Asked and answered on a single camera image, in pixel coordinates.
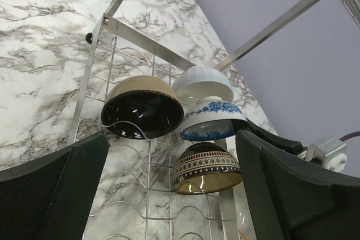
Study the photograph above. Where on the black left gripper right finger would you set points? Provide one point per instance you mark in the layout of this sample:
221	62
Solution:
290	198

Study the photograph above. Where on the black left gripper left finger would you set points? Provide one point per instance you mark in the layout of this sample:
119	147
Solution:
51	197

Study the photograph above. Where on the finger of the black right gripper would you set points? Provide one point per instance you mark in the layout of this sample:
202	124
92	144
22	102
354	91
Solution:
290	146

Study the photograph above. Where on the blue and white bowl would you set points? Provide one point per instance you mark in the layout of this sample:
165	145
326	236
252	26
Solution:
212	119

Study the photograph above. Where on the dark patterned cream-inside bowl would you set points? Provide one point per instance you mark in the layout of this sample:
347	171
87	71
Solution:
205	168

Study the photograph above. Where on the black bowl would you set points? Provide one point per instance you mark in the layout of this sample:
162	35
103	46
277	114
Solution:
142	107

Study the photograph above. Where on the steel wire dish rack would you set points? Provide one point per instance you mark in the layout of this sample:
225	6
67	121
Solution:
108	22

